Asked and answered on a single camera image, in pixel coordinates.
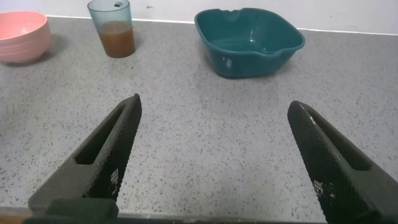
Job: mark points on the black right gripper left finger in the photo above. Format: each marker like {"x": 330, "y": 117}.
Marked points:
{"x": 99, "y": 179}

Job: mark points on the pink ribbed bowl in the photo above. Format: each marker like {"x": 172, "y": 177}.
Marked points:
{"x": 21, "y": 40}

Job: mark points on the translucent blue ribbed cup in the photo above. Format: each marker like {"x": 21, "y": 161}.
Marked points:
{"x": 112, "y": 15}

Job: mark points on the teal plastic basin tray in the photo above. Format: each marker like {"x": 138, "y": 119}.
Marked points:
{"x": 248, "y": 59}

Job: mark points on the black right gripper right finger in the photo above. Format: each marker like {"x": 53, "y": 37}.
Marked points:
{"x": 335, "y": 174}

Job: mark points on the brown liquid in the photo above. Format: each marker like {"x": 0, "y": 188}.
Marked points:
{"x": 117, "y": 42}

